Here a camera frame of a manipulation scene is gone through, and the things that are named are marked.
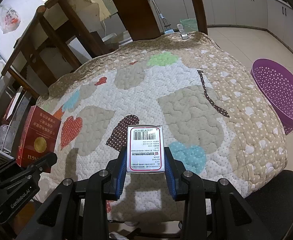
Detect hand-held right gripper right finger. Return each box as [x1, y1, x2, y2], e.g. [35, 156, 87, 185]
[163, 146, 274, 240]

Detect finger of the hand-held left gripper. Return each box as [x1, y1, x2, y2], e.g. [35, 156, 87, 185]
[24, 152, 58, 178]

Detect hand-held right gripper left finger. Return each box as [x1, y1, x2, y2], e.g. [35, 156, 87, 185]
[28, 146, 128, 240]

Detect red cardboard box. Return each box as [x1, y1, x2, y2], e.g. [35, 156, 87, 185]
[16, 106, 62, 167]

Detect white barcode box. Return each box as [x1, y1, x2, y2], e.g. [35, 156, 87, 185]
[126, 124, 166, 173]

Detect purple plastic basket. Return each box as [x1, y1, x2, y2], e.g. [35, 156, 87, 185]
[250, 59, 293, 135]

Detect clear plastic bag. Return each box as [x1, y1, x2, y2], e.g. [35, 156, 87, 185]
[0, 125, 12, 151]

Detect quilted dotted patchwork blanket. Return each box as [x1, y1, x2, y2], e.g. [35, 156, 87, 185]
[35, 31, 288, 220]

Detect black round stool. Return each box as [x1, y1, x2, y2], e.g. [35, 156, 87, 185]
[244, 170, 293, 240]

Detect dark wooden chair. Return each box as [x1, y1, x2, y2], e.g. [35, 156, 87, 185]
[1, 5, 49, 100]

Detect white plastic bucket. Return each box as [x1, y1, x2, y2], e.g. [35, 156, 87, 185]
[100, 33, 119, 46]

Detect metal clip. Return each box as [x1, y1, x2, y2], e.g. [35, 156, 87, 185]
[177, 24, 189, 40]

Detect white hanging plastic bag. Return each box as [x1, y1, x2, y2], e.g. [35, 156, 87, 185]
[0, 4, 20, 34]

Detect green lined waste bin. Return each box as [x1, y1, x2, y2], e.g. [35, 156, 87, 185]
[180, 18, 197, 32]

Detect wooden chair with round hole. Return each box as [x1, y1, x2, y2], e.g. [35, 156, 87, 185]
[44, 0, 209, 43]

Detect blue flat mop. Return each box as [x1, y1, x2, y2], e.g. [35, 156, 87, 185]
[139, 0, 175, 35]

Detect white kitchen cabinets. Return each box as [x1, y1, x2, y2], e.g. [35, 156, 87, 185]
[144, 0, 293, 63]

